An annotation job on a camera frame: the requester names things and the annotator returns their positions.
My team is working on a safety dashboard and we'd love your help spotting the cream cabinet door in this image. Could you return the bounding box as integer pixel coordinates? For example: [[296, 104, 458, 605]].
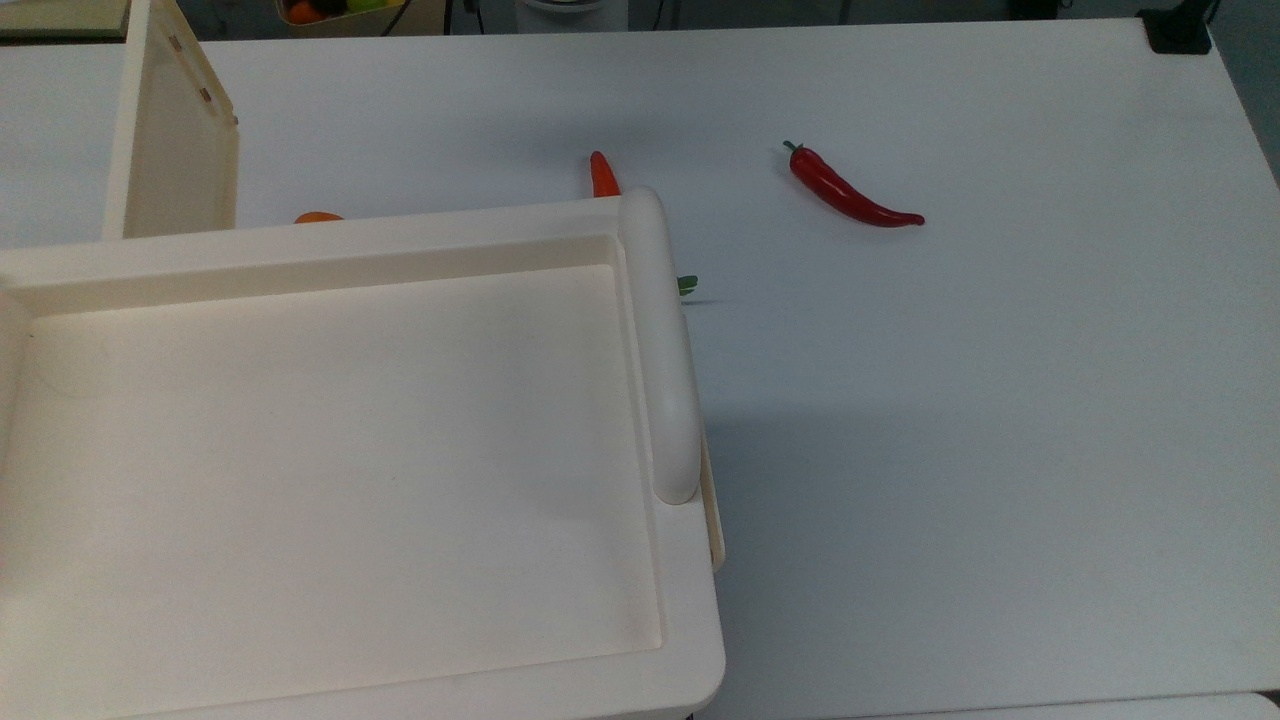
[[103, 0, 240, 241]]

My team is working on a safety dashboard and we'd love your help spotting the cream plastic storage cabinet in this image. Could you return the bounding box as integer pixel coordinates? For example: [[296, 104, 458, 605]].
[[0, 185, 727, 720]]

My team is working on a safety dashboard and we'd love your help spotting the orange toy carrot with leaf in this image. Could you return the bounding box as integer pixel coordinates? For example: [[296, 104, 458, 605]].
[[589, 150, 700, 299]]

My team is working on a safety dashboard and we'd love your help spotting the red toy chili pepper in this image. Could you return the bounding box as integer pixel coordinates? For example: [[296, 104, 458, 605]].
[[782, 140, 926, 229]]

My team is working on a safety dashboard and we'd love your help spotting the basket of toy fruit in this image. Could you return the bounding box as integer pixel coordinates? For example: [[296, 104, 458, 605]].
[[274, 0, 409, 29]]

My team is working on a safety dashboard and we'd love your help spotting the black table clamp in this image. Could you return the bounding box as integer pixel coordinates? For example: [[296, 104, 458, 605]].
[[1138, 4, 1217, 56]]

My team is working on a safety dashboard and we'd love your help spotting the cream cabinet carry handle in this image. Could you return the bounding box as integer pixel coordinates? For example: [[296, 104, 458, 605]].
[[617, 186, 704, 506]]

